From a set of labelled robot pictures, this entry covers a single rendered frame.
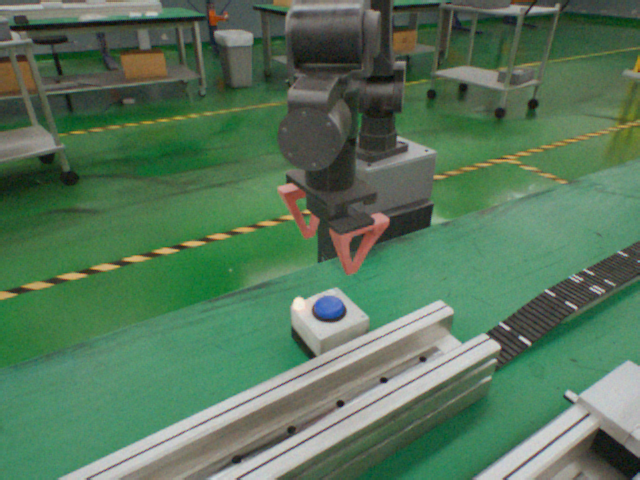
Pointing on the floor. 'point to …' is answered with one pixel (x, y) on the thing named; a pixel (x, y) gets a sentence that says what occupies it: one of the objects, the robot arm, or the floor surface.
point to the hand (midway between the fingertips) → (329, 248)
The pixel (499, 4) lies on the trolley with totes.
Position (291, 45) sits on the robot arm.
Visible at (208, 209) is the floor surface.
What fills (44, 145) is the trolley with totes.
